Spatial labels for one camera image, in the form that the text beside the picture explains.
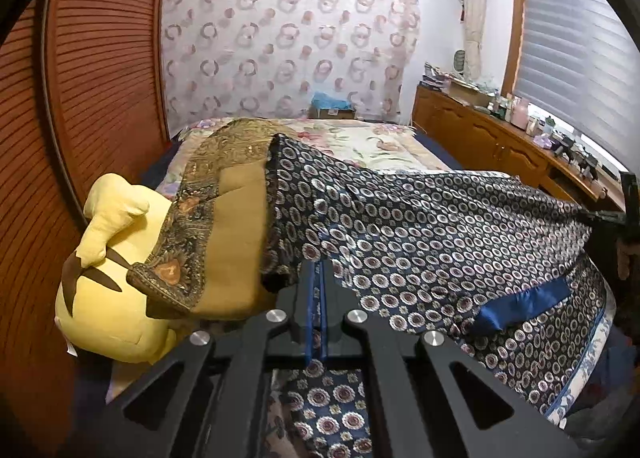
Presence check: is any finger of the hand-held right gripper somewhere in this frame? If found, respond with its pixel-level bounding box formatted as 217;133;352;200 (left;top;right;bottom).
582;208;628;229

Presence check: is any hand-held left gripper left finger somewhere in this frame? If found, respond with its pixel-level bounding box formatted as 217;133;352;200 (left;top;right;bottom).
70;263;317;458

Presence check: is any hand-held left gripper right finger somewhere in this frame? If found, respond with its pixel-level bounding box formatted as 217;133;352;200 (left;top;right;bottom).
322;263;586;458

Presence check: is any navy circle-print garment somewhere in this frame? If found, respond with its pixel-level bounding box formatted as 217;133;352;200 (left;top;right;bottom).
260;133;623;458

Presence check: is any person's right hand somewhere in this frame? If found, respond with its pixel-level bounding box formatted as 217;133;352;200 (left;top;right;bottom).
615;238;640;284

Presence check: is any brown paisley garment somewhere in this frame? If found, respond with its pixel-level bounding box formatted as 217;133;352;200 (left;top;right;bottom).
126;118;281;321

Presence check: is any pink bottle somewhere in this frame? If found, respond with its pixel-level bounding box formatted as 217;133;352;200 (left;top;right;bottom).
511;97;530;130

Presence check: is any wooden sideboard cabinet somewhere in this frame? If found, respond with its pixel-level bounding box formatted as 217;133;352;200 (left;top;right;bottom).
412;83;626;214

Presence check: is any grey window blind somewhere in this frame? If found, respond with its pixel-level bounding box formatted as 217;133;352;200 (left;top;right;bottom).
515;0;640;139

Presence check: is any floral blanket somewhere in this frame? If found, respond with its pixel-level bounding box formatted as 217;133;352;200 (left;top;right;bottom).
150;118;468;199

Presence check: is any open cardboard box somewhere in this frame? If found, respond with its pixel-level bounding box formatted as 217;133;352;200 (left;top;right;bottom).
447;80;493;106

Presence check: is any yellow plush toy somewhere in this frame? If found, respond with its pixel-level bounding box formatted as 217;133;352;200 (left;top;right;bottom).
54;172;176;365

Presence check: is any small cardboard box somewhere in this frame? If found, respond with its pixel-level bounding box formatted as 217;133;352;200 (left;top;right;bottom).
310;105;357;120

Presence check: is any pile of papers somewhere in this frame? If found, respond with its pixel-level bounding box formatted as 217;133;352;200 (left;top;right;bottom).
422;62;451;89

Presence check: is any beige lace curtain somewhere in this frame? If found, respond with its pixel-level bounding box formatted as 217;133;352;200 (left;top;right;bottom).
459;0;488;84

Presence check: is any circle-print sheer curtain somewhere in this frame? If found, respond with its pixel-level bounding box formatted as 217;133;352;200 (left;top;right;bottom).
160;0;421;126

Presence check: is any wooden louvered wardrobe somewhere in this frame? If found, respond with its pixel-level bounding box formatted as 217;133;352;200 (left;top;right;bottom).
0;0;173;439

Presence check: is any wooden window frame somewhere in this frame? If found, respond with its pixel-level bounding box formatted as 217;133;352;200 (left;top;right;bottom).
502;0;528;96

